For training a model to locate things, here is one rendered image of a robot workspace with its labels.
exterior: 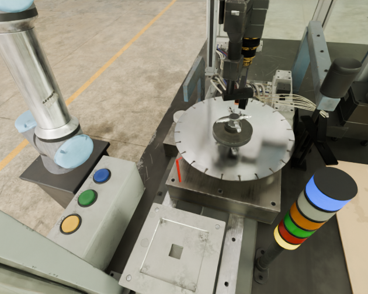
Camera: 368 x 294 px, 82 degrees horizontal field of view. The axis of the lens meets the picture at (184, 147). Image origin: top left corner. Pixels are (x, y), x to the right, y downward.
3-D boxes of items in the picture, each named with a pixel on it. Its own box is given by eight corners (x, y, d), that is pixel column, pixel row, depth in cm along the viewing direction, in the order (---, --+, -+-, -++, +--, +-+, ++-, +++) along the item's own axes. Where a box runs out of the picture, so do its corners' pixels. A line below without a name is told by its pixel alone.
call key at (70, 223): (75, 237, 50) (71, 234, 49) (62, 232, 51) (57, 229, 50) (85, 220, 53) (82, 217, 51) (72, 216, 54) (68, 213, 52)
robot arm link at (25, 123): (58, 125, 83) (37, 97, 72) (79, 139, 77) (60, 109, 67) (28, 145, 77) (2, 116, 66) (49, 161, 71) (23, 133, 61)
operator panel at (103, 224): (102, 277, 56) (77, 264, 45) (68, 264, 59) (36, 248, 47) (145, 188, 73) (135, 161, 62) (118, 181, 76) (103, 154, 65)
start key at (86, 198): (91, 209, 54) (88, 205, 53) (78, 205, 55) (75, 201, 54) (100, 195, 56) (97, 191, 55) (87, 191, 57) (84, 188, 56)
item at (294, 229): (315, 241, 32) (323, 235, 30) (283, 233, 33) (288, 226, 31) (312, 214, 35) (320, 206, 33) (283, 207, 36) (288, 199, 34)
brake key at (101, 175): (106, 185, 58) (103, 181, 57) (93, 182, 59) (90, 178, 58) (113, 174, 61) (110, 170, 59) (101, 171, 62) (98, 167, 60)
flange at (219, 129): (229, 151, 55) (230, 145, 53) (204, 128, 62) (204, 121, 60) (260, 133, 59) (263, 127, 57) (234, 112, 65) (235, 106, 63)
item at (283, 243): (300, 253, 37) (306, 248, 35) (273, 245, 38) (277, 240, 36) (299, 228, 40) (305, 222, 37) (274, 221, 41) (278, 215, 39)
